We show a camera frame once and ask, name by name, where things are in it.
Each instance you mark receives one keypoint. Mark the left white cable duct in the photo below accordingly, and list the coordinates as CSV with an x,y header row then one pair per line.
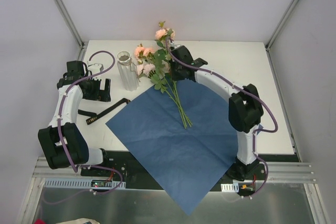
x,y
83,184

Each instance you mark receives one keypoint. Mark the right aluminium frame post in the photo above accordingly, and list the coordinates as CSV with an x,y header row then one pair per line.
x,y
285,17

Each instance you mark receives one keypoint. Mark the white ribbed vase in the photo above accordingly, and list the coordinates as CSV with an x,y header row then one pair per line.
x,y
128,71

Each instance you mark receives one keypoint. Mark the left aluminium frame post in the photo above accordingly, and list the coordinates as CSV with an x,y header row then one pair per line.
x,y
69,22

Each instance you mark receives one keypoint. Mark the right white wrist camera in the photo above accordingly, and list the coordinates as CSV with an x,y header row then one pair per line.
x,y
173,45

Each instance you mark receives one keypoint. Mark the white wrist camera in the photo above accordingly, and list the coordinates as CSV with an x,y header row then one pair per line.
x,y
94,69
173,45

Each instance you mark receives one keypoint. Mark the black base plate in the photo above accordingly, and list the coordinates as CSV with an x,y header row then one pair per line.
x,y
136,176

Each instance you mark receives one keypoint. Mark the white cable duct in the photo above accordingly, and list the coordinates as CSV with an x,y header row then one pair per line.
x,y
230,188
83,184

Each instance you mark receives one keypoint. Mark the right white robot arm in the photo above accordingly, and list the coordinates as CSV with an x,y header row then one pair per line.
x,y
244,109

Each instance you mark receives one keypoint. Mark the aluminium front rail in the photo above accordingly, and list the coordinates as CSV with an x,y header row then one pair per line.
x,y
278,172

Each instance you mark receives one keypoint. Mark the pink flower stem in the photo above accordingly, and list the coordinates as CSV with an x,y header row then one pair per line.
x,y
144,55
163,37
149,72

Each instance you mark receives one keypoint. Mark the right white cable duct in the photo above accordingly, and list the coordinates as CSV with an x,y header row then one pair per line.
x,y
230,188

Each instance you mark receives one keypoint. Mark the blue wrapping paper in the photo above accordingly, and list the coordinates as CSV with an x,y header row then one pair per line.
x,y
186,163

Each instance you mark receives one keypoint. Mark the black gold-lettered ribbon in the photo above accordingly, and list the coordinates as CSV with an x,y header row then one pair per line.
x,y
93,117

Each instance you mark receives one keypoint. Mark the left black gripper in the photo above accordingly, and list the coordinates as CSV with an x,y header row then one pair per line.
x,y
98,91

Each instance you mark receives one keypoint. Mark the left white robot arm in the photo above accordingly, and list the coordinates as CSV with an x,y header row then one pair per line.
x,y
61,139

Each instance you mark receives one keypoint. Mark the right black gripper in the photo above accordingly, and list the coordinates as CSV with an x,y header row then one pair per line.
x,y
175,69

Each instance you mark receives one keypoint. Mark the aluminium frame post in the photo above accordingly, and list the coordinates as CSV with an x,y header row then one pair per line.
x,y
285,17
69,22

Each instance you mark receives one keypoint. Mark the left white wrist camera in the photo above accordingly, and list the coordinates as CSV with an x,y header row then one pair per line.
x,y
94,69

